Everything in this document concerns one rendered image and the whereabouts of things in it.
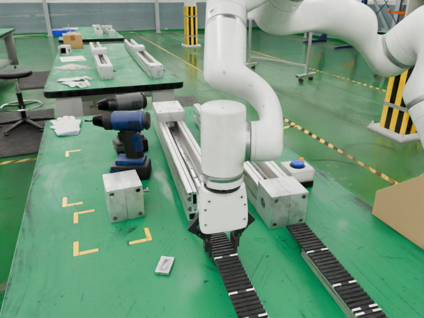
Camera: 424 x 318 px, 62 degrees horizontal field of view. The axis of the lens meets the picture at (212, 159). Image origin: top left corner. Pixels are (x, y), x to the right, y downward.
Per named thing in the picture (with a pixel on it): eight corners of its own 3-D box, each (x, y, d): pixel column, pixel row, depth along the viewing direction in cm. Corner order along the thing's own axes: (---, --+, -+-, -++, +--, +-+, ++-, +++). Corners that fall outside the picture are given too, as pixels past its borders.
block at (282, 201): (313, 222, 92) (317, 190, 88) (269, 229, 89) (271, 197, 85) (296, 204, 100) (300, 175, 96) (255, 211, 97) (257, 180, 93)
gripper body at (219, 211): (201, 190, 66) (202, 239, 71) (252, 183, 68) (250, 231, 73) (193, 173, 73) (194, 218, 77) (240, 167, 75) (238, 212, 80)
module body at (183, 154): (224, 215, 95) (224, 187, 91) (188, 221, 92) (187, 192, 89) (175, 123, 165) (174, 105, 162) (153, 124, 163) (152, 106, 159)
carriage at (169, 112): (185, 127, 143) (184, 110, 140) (158, 129, 140) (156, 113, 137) (178, 115, 157) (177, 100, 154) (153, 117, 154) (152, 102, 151)
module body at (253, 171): (289, 206, 99) (292, 178, 96) (255, 211, 97) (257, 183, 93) (214, 119, 170) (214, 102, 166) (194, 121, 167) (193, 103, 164)
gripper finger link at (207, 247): (197, 234, 73) (197, 260, 75) (212, 232, 73) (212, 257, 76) (194, 225, 75) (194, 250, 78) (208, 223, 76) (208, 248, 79)
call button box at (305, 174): (313, 187, 109) (315, 168, 106) (284, 191, 107) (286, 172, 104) (300, 175, 116) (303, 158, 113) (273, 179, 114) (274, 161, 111)
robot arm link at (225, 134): (247, 160, 73) (202, 159, 74) (250, 98, 68) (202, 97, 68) (248, 179, 66) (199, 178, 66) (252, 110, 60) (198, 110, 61)
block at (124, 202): (154, 214, 95) (151, 183, 91) (110, 223, 91) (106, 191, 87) (146, 197, 104) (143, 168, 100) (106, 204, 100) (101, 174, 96)
